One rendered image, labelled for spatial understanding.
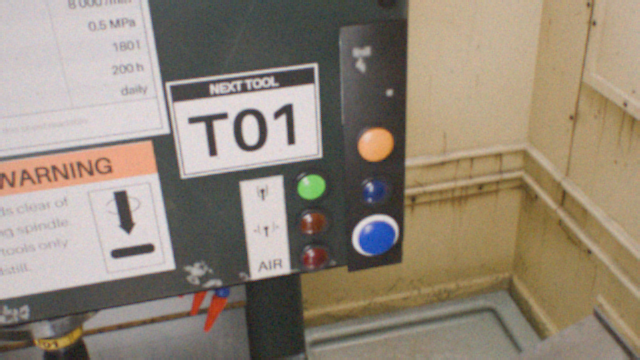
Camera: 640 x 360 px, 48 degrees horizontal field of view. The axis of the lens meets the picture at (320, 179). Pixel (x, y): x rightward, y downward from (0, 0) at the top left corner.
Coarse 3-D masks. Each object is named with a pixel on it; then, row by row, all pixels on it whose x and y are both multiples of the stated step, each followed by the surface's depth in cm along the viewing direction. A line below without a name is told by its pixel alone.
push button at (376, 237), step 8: (368, 224) 54; (376, 224) 54; (384, 224) 54; (360, 232) 55; (368, 232) 54; (376, 232) 54; (384, 232) 55; (392, 232) 55; (360, 240) 55; (368, 240) 55; (376, 240) 55; (384, 240) 55; (392, 240) 55; (368, 248) 55; (376, 248) 55; (384, 248) 55
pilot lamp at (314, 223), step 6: (306, 216) 53; (312, 216) 53; (318, 216) 53; (324, 216) 53; (306, 222) 53; (312, 222) 53; (318, 222) 53; (324, 222) 53; (306, 228) 53; (312, 228) 53; (318, 228) 53; (324, 228) 54; (312, 234) 54
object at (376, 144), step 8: (376, 128) 51; (368, 136) 50; (376, 136) 50; (384, 136) 51; (360, 144) 51; (368, 144) 51; (376, 144) 51; (384, 144) 51; (392, 144) 51; (360, 152) 51; (368, 152) 51; (376, 152) 51; (384, 152) 51; (376, 160) 52
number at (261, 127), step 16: (272, 96) 48; (288, 96) 48; (304, 96) 48; (240, 112) 48; (256, 112) 48; (272, 112) 48; (288, 112) 49; (304, 112) 49; (240, 128) 48; (256, 128) 49; (272, 128) 49; (288, 128) 49; (304, 128) 50; (240, 144) 49; (256, 144) 49; (272, 144) 50; (288, 144) 50; (304, 144) 50
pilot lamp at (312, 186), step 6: (306, 180) 51; (312, 180) 51; (318, 180) 51; (300, 186) 51; (306, 186) 51; (312, 186) 51; (318, 186) 52; (324, 186) 52; (300, 192) 52; (306, 192) 52; (312, 192) 52; (318, 192) 52; (312, 198) 52
